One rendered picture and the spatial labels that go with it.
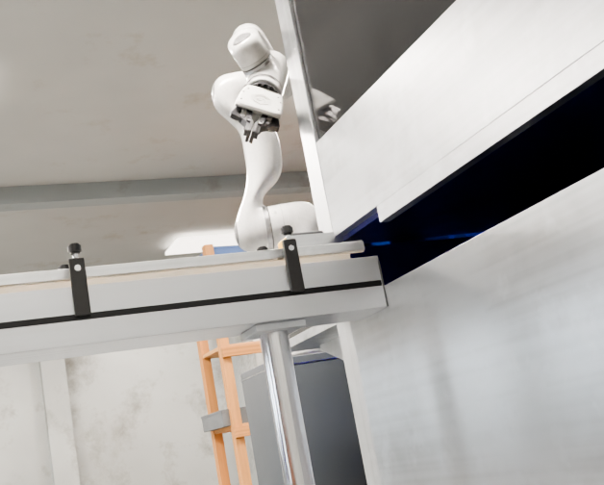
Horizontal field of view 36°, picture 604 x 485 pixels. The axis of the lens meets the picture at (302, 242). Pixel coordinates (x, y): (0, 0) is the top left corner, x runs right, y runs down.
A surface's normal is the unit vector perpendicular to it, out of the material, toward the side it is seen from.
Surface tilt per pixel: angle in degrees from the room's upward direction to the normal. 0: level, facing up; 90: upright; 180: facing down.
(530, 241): 90
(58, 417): 90
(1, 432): 90
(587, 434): 90
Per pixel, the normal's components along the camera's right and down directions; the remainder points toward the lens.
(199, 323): 0.34, -0.27
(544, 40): -0.92, 0.08
